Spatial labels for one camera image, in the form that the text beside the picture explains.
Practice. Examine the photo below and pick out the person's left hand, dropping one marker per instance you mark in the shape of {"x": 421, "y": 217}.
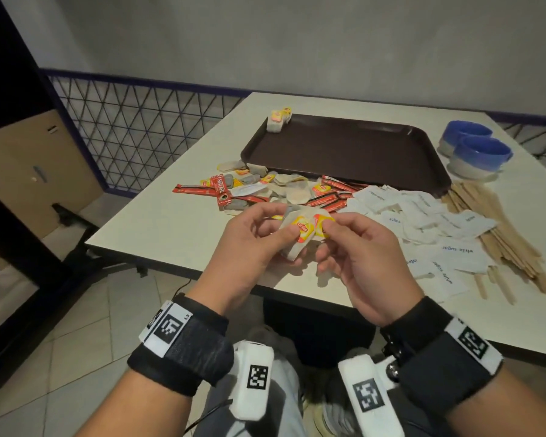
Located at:
{"x": 241, "y": 254}

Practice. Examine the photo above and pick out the person's right hand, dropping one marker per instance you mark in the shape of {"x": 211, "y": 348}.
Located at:
{"x": 373, "y": 268}

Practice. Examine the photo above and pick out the pile of red coffee sticks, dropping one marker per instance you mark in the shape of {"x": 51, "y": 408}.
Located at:
{"x": 191, "y": 190}

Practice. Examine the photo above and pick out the pile of tea bags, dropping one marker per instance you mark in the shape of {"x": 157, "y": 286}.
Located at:
{"x": 298, "y": 191}

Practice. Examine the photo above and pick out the pile of white sugar packets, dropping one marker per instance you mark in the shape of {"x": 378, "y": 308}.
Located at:
{"x": 464, "y": 259}

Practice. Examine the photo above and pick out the dark brown tray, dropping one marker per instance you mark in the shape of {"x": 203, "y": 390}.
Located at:
{"x": 346, "y": 150}

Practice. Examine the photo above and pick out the pile of wooden stir sticks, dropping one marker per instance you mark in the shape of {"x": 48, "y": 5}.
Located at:
{"x": 505, "y": 236}

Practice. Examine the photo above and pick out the person's left forearm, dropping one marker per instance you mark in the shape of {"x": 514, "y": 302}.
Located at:
{"x": 132, "y": 409}

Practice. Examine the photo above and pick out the person's right forearm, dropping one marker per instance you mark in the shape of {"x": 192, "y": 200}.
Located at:
{"x": 505, "y": 409}

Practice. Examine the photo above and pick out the person's gray sneaker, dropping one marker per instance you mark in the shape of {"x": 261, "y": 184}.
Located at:
{"x": 332, "y": 418}

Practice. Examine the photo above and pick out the black left wrist band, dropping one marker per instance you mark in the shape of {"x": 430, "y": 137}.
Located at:
{"x": 195, "y": 355}

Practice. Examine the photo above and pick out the black wrist band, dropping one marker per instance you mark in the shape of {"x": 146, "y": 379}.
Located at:
{"x": 427, "y": 373}
{"x": 195, "y": 355}

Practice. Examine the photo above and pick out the black right wrist band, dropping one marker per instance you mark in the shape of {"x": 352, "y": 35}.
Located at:
{"x": 427, "y": 373}

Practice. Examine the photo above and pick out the blue and white mug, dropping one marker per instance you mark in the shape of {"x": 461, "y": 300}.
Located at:
{"x": 477, "y": 154}
{"x": 464, "y": 129}

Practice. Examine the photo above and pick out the light wooden cabinet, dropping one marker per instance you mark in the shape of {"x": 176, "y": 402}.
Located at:
{"x": 27, "y": 154}

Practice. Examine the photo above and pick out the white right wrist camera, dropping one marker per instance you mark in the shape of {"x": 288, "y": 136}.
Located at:
{"x": 352, "y": 373}

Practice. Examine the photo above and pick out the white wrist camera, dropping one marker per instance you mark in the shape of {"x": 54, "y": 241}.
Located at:
{"x": 250, "y": 400}
{"x": 352, "y": 373}

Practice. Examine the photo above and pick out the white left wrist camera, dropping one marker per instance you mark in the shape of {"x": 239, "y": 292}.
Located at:
{"x": 250, "y": 400}

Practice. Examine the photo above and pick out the black side table frame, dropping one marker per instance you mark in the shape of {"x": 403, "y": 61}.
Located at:
{"x": 27, "y": 250}

